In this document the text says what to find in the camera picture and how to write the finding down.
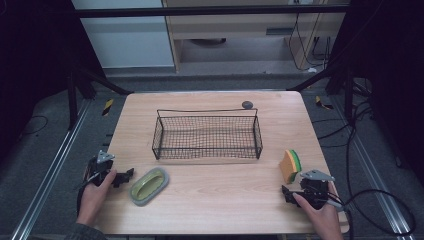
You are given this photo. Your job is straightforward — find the black metal stand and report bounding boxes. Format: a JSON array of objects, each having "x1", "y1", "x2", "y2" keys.
[
  {"x1": 286, "y1": 63, "x2": 356, "y2": 126},
  {"x1": 65, "y1": 64, "x2": 135, "y2": 132}
]

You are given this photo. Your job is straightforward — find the person's right hand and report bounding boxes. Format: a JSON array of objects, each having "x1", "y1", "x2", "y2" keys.
[{"x1": 291, "y1": 181, "x2": 345, "y2": 240}]

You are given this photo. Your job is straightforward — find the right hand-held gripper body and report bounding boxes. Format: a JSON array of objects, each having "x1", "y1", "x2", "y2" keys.
[{"x1": 299, "y1": 169, "x2": 336, "y2": 211}]

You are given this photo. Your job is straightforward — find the grey and green soap dish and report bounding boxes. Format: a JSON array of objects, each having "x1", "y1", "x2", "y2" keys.
[{"x1": 128, "y1": 166, "x2": 170, "y2": 208}]

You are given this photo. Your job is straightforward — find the orange and green sponge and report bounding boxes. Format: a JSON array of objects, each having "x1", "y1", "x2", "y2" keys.
[{"x1": 278, "y1": 149, "x2": 303, "y2": 185}]

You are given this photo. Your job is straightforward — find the aluminium floor rail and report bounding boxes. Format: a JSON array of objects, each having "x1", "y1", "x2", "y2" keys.
[
  {"x1": 328, "y1": 94, "x2": 418, "y2": 240},
  {"x1": 9, "y1": 99, "x2": 93, "y2": 240}
]

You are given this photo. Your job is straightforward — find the black curtain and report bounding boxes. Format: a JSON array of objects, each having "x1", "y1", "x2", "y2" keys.
[
  {"x1": 326, "y1": 0, "x2": 424, "y2": 188},
  {"x1": 0, "y1": 0, "x2": 107, "y2": 164}
]

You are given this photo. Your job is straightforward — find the black wire basket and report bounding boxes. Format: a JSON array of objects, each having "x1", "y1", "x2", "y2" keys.
[{"x1": 151, "y1": 107, "x2": 264, "y2": 161}]

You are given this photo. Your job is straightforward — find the hand-held gripper cable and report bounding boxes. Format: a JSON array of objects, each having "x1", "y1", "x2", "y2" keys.
[
  {"x1": 326, "y1": 188, "x2": 417, "y2": 240},
  {"x1": 75, "y1": 170, "x2": 101, "y2": 217}
]

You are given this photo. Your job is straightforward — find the black floor cable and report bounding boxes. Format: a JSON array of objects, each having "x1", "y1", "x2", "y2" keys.
[
  {"x1": 311, "y1": 98, "x2": 378, "y2": 150},
  {"x1": 19, "y1": 114, "x2": 50, "y2": 137}
]

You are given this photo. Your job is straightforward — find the white cabinet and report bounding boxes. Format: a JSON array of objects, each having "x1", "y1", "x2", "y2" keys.
[{"x1": 70, "y1": 0, "x2": 176, "y2": 70}]

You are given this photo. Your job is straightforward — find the right hand-held gripper cable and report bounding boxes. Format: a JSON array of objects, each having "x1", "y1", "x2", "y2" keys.
[{"x1": 326, "y1": 188, "x2": 417, "y2": 240}]

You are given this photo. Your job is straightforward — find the left hand-held gripper cable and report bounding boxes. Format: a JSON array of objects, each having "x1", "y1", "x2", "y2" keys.
[{"x1": 75, "y1": 170, "x2": 101, "y2": 217}]

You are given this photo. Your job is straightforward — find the black hanging cables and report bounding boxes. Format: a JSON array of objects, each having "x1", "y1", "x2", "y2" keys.
[{"x1": 287, "y1": 12, "x2": 333, "y2": 73}]

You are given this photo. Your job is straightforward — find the yellow and black tape strip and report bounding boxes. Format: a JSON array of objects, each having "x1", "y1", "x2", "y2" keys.
[
  {"x1": 101, "y1": 98, "x2": 115, "y2": 117},
  {"x1": 314, "y1": 95, "x2": 335, "y2": 111}
]

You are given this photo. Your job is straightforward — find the black crossbar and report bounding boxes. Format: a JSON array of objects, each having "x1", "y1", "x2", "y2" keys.
[{"x1": 72, "y1": 4, "x2": 352, "y2": 18}]

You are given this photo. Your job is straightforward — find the light wooden desk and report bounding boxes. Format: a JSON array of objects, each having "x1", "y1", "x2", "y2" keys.
[{"x1": 161, "y1": 0, "x2": 352, "y2": 74}]

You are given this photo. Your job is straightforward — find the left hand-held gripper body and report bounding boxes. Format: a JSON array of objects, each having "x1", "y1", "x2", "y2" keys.
[{"x1": 82, "y1": 149, "x2": 116, "y2": 188}]

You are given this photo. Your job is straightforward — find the person's left hand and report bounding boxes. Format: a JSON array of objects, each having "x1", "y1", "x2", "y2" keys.
[{"x1": 76, "y1": 168, "x2": 118, "y2": 228}]

